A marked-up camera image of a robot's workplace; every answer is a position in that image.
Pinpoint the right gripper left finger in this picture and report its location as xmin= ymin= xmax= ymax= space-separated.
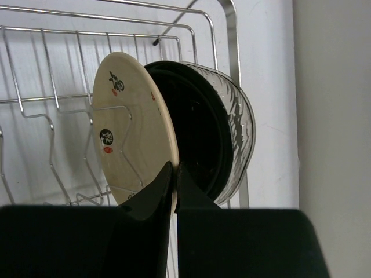
xmin=1 ymin=163 xmax=173 ymax=277

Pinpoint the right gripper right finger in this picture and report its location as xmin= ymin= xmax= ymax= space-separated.
xmin=177 ymin=164 xmax=330 ymax=277

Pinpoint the clear glass plate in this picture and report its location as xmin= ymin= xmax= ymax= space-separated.
xmin=183 ymin=62 xmax=256 ymax=205

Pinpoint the cream floral plate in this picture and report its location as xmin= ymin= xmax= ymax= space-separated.
xmin=92 ymin=52 xmax=180 ymax=204

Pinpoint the black round plate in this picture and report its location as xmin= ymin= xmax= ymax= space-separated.
xmin=145 ymin=61 xmax=234 ymax=200

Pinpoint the chrome wire dish rack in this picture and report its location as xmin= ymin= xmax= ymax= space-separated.
xmin=1 ymin=1 xmax=241 ymax=206

